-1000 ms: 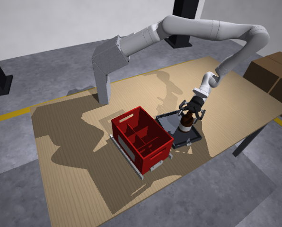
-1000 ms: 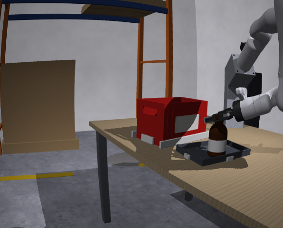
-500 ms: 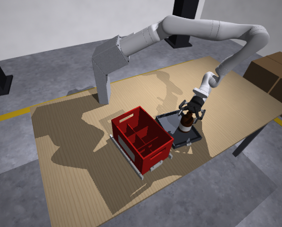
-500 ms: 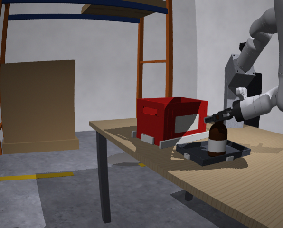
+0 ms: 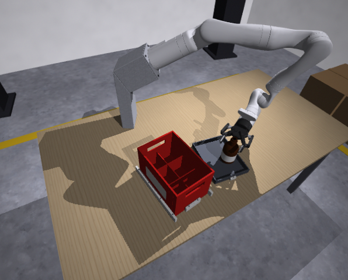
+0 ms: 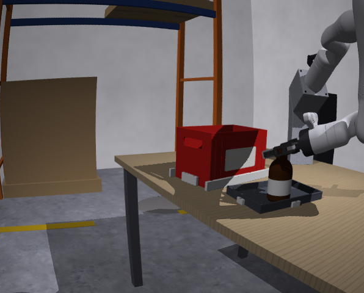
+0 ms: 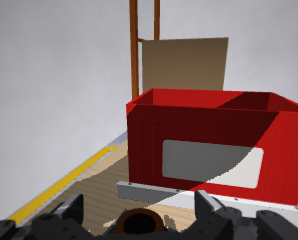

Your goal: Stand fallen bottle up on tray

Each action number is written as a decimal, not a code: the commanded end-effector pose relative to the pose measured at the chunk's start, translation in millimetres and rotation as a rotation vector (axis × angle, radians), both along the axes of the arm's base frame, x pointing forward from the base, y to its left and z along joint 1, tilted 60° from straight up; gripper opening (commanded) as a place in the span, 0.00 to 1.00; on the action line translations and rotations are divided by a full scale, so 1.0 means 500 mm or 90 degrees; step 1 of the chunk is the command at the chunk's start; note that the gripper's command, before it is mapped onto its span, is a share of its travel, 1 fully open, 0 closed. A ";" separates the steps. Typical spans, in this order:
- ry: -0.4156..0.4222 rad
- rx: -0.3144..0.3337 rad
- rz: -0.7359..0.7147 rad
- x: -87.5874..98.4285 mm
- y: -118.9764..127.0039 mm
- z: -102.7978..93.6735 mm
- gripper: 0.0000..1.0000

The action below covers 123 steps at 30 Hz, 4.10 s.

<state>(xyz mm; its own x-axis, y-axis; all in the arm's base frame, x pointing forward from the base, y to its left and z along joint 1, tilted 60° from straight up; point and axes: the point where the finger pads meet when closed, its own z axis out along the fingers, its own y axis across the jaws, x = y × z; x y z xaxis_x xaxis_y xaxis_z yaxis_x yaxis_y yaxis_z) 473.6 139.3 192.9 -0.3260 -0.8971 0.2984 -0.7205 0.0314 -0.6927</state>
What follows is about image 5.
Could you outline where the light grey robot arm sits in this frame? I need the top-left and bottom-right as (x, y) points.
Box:
(147, 19), (333, 126)

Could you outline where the red plastic crate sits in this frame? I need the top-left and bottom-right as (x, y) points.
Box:
(137, 131), (215, 216)

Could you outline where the brown bottle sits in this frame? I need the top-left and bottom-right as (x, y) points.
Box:
(220, 136), (239, 164)

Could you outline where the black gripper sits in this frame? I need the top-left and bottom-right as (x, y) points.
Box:
(220, 118), (254, 153)

